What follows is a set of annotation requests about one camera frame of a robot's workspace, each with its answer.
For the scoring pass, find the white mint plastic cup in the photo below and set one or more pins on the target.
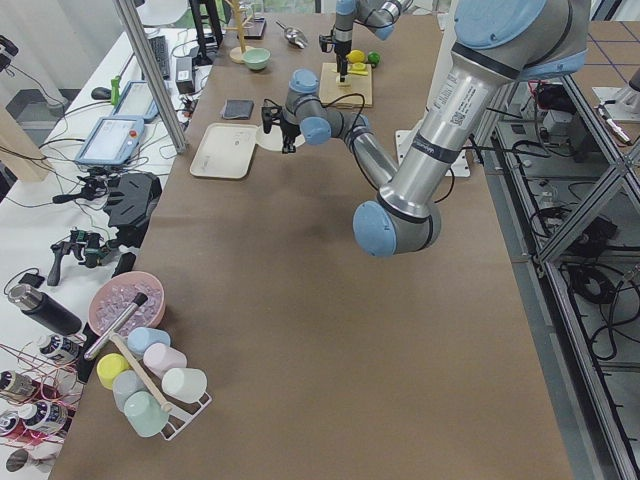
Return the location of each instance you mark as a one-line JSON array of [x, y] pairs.
[[187, 385]]

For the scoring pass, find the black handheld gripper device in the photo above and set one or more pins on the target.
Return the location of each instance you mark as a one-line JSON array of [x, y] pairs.
[[86, 246]]

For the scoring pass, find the blue plastic cup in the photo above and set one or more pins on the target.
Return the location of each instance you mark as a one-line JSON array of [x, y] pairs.
[[141, 338]]

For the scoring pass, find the black thermos bottle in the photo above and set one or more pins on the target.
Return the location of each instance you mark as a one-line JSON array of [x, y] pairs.
[[44, 309]]

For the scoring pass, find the grey plastic cup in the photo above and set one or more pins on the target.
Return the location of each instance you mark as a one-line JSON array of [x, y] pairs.
[[124, 386]]

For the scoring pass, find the mint green bowl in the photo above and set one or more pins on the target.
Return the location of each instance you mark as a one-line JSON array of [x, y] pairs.
[[256, 59]]

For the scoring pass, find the white wire cup rack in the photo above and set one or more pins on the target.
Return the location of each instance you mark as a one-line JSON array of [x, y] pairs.
[[174, 419]]

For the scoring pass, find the cream rectangular tray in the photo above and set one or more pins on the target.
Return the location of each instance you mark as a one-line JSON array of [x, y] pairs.
[[225, 151]]

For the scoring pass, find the whole yellow lemon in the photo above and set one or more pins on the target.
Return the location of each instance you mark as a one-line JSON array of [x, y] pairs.
[[356, 56]]

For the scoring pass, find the pink bowl with ice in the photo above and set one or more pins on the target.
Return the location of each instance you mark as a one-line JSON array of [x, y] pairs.
[[118, 293]]

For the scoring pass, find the blue teach pendant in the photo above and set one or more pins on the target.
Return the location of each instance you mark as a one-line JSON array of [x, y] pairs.
[[112, 141], [136, 100]]

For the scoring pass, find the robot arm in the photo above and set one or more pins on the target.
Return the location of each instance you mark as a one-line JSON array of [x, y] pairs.
[[379, 17], [497, 43]]

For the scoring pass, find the yellow plastic knife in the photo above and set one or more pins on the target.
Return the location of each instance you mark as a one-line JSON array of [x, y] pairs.
[[364, 72]]

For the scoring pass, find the yellow plastic cup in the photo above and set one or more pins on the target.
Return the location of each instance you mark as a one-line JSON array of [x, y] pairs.
[[109, 367]]

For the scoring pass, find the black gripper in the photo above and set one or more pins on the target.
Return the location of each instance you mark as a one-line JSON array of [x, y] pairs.
[[341, 49], [288, 128]]

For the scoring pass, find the wooden cutting board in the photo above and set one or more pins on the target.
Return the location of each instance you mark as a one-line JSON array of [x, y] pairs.
[[356, 91]]

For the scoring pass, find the green lime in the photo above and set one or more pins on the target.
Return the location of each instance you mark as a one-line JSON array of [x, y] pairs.
[[373, 58]]

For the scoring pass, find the green plastic cup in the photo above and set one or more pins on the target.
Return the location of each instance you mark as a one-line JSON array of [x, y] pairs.
[[145, 414]]

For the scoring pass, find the metal scoop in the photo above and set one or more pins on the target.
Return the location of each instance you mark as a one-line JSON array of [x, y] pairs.
[[294, 36]]

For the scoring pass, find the wooden glass stand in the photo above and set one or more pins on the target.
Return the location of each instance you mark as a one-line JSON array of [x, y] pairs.
[[237, 54]]

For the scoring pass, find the metal muddler tool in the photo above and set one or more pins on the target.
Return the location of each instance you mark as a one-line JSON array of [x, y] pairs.
[[139, 300]]

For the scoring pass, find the pink plastic cup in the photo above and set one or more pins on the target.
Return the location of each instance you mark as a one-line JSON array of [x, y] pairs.
[[160, 358]]

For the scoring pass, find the grey folded cloth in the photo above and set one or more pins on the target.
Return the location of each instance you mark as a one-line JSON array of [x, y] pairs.
[[237, 109]]

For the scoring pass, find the aluminium frame post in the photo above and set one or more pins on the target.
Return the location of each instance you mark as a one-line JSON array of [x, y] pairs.
[[134, 29]]

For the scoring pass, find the cream round plate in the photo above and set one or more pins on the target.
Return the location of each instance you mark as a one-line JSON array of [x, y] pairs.
[[272, 141]]

